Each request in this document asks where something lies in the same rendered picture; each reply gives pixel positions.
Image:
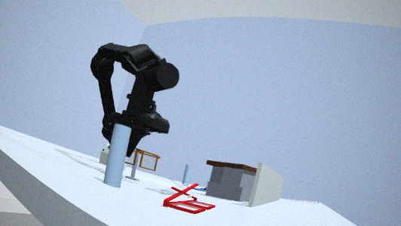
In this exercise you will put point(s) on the light blue cylinder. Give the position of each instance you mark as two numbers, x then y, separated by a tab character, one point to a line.
116	157
187	174

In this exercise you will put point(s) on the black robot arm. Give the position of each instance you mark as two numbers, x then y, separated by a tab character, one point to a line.
152	74

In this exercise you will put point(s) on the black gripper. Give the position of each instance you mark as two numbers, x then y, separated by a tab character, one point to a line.
138	119

